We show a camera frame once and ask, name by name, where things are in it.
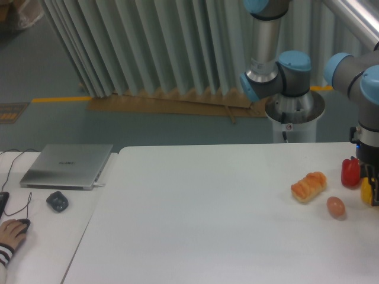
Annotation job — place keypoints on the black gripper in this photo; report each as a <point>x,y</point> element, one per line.
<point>366,142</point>

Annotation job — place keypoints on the yellow bell pepper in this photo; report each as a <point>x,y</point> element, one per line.
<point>366,193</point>

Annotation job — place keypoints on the red bell pepper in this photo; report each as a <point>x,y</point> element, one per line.
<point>350,172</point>

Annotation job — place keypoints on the black computer mouse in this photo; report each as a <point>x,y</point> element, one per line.
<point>27,223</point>

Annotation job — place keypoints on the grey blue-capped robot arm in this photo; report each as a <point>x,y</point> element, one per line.
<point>284,80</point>

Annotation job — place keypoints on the striped sleeve forearm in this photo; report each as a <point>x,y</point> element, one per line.
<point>6,252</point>

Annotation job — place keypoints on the person's hand on mouse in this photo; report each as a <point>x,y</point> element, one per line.
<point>9,231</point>

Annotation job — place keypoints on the brown egg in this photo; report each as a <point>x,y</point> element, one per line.
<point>336,207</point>

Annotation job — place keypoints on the orange braided bread loaf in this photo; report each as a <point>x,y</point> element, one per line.
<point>309,187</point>

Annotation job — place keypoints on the brown cardboard sheet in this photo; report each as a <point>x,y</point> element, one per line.
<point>232,105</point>

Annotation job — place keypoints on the white usb plug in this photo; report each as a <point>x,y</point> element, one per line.
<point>96,185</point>

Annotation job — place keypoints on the pale green folding curtain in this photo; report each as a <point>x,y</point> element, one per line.
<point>120,46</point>

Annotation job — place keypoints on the silver closed laptop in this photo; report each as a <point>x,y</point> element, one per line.
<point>67,166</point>

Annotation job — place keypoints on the black earbud case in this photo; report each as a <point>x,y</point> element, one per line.
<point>57,201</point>

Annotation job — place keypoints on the black keyboard edge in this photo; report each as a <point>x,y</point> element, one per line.
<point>4,197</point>

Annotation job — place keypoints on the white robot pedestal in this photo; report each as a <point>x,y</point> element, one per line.
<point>294,120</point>

